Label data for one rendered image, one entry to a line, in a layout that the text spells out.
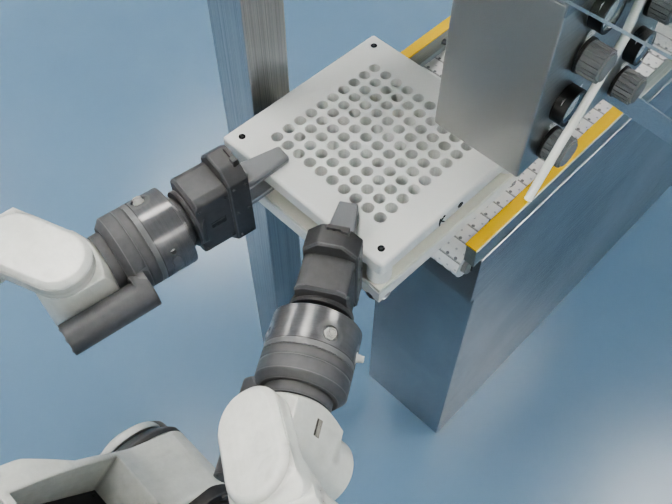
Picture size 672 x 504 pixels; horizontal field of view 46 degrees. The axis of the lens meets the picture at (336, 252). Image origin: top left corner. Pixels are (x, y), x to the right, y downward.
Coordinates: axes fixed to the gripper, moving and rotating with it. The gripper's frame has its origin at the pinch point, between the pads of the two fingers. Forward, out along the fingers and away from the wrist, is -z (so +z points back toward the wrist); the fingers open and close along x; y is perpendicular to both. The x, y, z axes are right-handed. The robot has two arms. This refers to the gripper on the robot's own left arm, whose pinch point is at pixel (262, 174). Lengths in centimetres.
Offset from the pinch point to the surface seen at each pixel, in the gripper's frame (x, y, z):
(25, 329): 96, -65, 33
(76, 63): 97, -140, -17
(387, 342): 76, -4, -25
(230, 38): -8.3, -11.9, -4.7
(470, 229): 13.0, 13.5, -20.6
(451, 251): 13.6, 14.2, -16.9
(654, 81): 10, 12, -55
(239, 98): 0.7, -11.8, -4.6
